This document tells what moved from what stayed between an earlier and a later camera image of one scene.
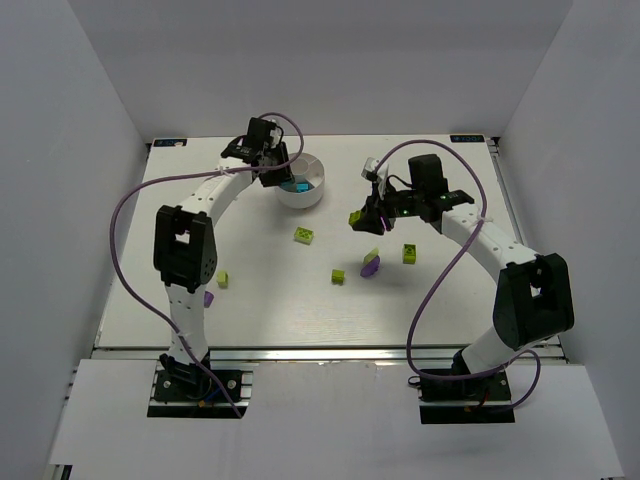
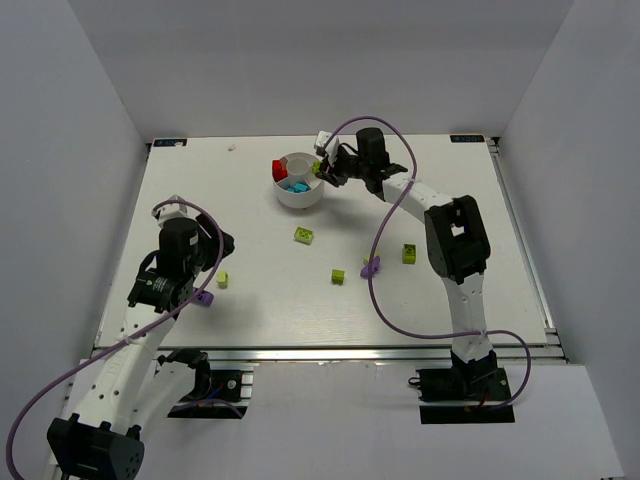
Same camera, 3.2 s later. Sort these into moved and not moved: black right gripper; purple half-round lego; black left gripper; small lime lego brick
Moved: black right gripper; black left gripper
Not moved: small lime lego brick; purple half-round lego
